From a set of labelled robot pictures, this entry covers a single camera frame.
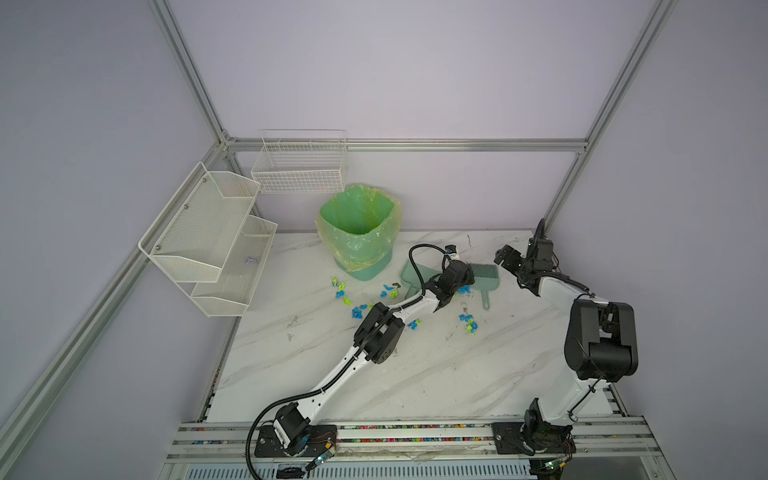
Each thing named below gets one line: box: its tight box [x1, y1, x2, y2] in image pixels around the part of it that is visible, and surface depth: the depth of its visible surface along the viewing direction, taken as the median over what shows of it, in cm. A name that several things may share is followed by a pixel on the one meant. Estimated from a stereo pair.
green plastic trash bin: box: [317, 185, 402, 281], surface depth 95 cm
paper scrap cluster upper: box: [380, 284, 399, 299], surface depth 103 cm
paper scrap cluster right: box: [459, 314, 479, 337], surface depth 95 cm
